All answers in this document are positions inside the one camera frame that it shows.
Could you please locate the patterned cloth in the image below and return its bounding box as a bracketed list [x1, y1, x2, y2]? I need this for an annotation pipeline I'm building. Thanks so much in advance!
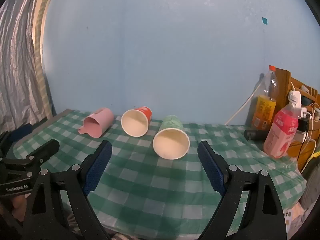
[284, 202, 309, 233]

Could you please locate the grey curtain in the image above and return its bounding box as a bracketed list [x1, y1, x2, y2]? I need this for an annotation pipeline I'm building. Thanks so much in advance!
[0, 0, 54, 137]

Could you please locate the orange drink bottle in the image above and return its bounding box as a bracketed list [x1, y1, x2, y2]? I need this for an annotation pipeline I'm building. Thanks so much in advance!
[250, 65, 279, 131]

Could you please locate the white power strip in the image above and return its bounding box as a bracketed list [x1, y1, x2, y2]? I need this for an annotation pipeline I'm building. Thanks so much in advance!
[292, 130, 313, 143]

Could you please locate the pink plastic cup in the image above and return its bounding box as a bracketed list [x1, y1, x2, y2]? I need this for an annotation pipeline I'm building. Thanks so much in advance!
[78, 107, 115, 139]

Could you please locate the red paper cup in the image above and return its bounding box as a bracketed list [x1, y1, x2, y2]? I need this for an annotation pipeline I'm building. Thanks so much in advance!
[121, 106, 153, 138]

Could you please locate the green checkered tablecloth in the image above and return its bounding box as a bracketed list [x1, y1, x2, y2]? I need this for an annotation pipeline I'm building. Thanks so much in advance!
[12, 109, 307, 240]

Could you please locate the green paper cup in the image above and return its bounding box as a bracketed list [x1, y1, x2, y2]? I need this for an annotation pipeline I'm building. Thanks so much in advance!
[152, 115, 190, 160]

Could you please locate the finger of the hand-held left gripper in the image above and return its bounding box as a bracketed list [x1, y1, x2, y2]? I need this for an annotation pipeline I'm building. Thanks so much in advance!
[4, 139, 60, 179]

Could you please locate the pink drink bottle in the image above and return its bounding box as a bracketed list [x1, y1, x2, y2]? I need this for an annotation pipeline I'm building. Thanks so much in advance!
[263, 91, 302, 159]

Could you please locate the wooden shelf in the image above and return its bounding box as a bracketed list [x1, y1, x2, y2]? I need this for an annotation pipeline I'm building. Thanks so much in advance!
[274, 68, 320, 167]

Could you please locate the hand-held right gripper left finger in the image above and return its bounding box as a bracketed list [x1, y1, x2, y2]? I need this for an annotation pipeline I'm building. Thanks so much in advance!
[21, 140, 113, 240]

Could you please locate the dark blue cloth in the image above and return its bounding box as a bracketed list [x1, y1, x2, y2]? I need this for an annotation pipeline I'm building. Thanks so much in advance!
[4, 123, 33, 143]

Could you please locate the black cylinder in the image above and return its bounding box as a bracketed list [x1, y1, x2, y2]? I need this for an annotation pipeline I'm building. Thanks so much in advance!
[243, 129, 271, 141]

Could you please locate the beige window frame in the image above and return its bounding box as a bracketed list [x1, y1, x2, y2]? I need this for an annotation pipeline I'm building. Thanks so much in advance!
[31, 0, 58, 118]

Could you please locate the person's left hand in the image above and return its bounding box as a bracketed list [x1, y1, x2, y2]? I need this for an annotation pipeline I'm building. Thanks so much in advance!
[7, 194, 30, 222]

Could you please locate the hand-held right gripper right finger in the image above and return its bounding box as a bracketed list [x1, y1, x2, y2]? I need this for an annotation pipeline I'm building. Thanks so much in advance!
[197, 140, 288, 240]

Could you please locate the black power adapter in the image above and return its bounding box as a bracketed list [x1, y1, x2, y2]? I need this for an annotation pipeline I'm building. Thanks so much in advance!
[298, 117, 311, 133]

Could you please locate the white cable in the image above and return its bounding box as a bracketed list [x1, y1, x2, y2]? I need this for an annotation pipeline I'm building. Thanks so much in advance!
[224, 79, 262, 125]

